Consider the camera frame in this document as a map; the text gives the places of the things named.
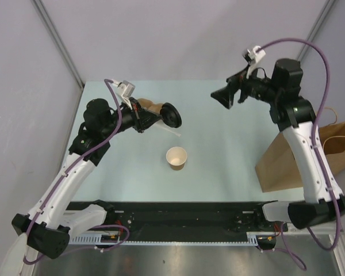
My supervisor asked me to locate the purple cable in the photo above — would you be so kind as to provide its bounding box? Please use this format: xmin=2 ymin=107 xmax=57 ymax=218
xmin=22 ymin=79 xmax=130 ymax=265
xmin=257 ymin=37 xmax=343 ymax=271

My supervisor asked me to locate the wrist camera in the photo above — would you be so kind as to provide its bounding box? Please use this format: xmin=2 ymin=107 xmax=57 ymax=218
xmin=117 ymin=81 xmax=135 ymax=102
xmin=243 ymin=45 xmax=266 ymax=79

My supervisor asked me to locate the brown pulp cup carrier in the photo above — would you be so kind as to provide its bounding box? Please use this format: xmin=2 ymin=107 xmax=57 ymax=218
xmin=138 ymin=98 xmax=163 ymax=113

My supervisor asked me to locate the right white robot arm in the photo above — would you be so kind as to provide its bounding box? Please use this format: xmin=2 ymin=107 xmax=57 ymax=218
xmin=210 ymin=58 xmax=345 ymax=231

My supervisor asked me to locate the brown paper coffee cup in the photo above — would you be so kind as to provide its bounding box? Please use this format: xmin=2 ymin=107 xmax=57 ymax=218
xmin=166 ymin=147 xmax=187 ymax=171

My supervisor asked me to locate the white wrapped straw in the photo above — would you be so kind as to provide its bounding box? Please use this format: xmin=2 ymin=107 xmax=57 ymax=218
xmin=156 ymin=124 xmax=181 ymax=137

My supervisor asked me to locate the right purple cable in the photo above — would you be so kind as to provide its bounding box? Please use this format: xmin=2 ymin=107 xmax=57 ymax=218
xmin=257 ymin=37 xmax=343 ymax=271

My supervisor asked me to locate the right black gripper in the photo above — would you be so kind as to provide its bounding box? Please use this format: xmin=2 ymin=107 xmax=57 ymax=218
xmin=210 ymin=63 xmax=280 ymax=109

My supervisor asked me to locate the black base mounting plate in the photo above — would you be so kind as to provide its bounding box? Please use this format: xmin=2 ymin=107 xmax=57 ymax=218
xmin=47 ymin=201 xmax=324 ymax=250

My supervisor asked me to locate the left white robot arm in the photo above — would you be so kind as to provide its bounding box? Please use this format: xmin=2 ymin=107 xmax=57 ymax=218
xmin=11 ymin=98 xmax=177 ymax=259

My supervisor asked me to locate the brown paper bag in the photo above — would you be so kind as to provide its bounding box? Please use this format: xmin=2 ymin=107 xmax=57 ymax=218
xmin=255 ymin=107 xmax=345 ymax=193

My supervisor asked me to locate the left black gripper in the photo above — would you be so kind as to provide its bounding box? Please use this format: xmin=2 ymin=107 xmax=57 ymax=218
xmin=101 ymin=97 xmax=161 ymax=138

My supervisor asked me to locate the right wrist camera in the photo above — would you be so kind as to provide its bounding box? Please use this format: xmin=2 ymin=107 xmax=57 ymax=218
xmin=243 ymin=45 xmax=266 ymax=79

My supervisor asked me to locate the black plastic cup lid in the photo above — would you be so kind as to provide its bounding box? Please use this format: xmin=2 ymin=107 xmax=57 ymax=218
xmin=160 ymin=102 xmax=182 ymax=128

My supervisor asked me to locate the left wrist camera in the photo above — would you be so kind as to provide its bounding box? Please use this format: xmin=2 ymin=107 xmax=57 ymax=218
xmin=117 ymin=81 xmax=135 ymax=102

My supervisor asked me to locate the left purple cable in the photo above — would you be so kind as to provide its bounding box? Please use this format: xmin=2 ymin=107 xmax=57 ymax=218
xmin=22 ymin=79 xmax=130 ymax=265

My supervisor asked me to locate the white slotted cable duct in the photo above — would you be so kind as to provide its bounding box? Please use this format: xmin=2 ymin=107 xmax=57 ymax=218
xmin=68 ymin=233 xmax=258 ymax=247

